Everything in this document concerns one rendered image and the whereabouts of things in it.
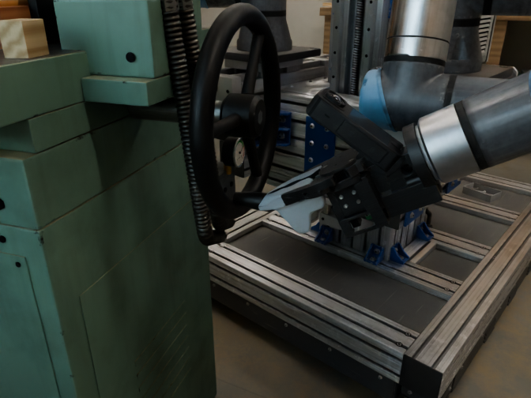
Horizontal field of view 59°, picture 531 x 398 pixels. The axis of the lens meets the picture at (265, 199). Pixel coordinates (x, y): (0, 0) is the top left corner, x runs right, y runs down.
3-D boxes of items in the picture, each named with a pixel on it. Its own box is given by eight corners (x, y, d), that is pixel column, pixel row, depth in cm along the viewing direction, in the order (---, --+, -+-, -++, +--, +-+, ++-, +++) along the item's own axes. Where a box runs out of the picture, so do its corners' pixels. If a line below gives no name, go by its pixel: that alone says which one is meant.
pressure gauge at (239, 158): (235, 180, 96) (234, 142, 92) (218, 178, 97) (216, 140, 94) (246, 170, 101) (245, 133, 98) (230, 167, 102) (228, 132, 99)
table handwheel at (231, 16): (246, -51, 52) (299, 65, 79) (96, -47, 58) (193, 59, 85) (196, 203, 48) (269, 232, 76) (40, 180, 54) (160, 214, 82)
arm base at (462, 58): (423, 60, 107) (428, 13, 103) (491, 66, 98) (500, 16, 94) (392, 68, 97) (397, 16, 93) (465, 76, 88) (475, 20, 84)
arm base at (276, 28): (261, 44, 137) (261, 8, 133) (303, 48, 128) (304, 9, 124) (225, 49, 127) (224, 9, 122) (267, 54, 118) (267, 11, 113)
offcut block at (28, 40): (28, 58, 52) (20, 20, 50) (4, 58, 52) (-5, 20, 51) (50, 54, 55) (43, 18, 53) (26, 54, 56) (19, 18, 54)
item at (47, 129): (35, 154, 53) (28, 119, 51) (-97, 137, 59) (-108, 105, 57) (194, 88, 87) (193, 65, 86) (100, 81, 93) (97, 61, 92)
